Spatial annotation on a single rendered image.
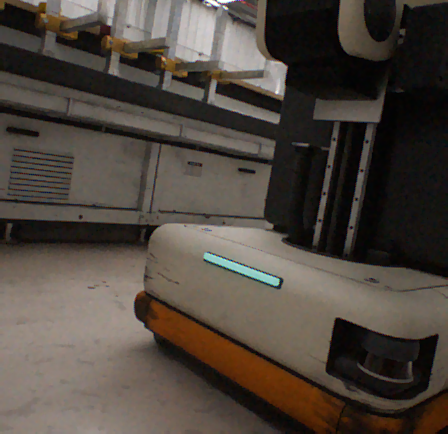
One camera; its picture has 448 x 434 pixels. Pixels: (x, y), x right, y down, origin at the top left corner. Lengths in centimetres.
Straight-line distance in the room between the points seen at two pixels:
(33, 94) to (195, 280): 104
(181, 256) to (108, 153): 125
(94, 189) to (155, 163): 32
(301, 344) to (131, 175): 159
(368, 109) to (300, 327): 46
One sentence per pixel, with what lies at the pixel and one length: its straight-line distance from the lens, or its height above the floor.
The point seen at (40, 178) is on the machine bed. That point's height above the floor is 27.
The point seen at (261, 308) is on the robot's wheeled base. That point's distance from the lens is 79.
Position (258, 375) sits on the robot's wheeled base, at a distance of 81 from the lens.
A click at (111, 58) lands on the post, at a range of 186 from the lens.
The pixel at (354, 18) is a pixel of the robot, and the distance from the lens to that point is 83.
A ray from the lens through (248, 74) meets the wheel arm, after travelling 205.
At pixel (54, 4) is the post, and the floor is 87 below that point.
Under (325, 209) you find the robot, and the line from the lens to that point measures 105.
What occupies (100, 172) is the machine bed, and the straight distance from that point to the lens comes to 213.
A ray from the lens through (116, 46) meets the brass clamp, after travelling 186.
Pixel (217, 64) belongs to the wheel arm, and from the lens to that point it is 182.
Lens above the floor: 41
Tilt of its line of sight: 4 degrees down
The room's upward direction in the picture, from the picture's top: 9 degrees clockwise
